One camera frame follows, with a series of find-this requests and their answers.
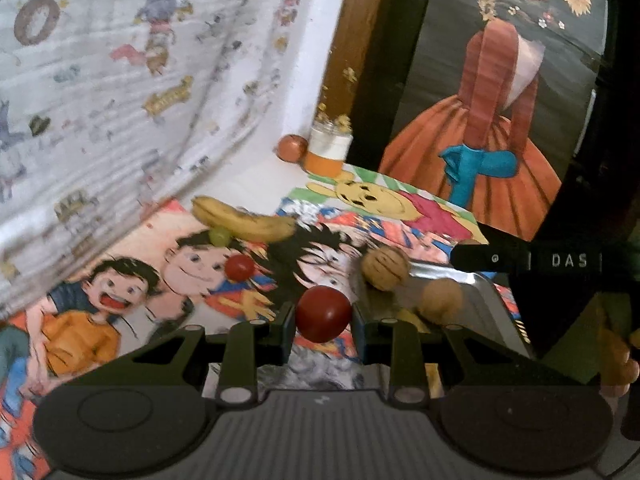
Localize wall poster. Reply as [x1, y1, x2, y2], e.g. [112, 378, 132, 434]
[378, 0, 608, 241]

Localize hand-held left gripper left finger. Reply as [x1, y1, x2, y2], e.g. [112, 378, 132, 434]
[95, 302, 297, 408]

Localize white and orange jar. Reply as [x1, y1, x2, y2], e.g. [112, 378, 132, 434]
[305, 119, 353, 177]

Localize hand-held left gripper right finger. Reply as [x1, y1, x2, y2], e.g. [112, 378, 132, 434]
[351, 302, 548, 408]

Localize red brown apple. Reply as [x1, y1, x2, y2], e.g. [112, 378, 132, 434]
[277, 134, 308, 163]

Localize yellow banana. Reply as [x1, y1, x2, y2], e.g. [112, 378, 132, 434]
[191, 196, 297, 244]

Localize dark door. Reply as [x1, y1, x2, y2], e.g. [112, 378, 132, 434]
[350, 0, 640, 261]

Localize red cherry tomato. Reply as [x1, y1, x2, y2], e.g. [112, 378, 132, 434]
[224, 254, 255, 281]
[294, 285, 352, 343]

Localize small brown round fruit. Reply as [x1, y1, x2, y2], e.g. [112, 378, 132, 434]
[419, 279, 464, 324]

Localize yellow bear cartoon sheet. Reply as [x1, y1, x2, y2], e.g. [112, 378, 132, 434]
[277, 162, 488, 261]

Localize metal tray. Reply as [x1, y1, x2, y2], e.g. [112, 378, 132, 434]
[350, 265, 533, 396]

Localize brown wooden door frame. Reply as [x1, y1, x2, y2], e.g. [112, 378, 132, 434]
[320, 0, 441, 131]

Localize person's right hand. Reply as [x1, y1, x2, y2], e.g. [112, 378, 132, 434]
[600, 327, 640, 398]

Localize white cartoon printed blanket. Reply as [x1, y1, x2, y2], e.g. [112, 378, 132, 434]
[0, 0, 358, 321]

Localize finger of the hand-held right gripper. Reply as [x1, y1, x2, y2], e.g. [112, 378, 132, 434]
[449, 241, 532, 277]

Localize colourful anime cartoon sheet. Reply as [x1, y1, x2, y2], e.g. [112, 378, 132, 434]
[0, 195, 531, 480]

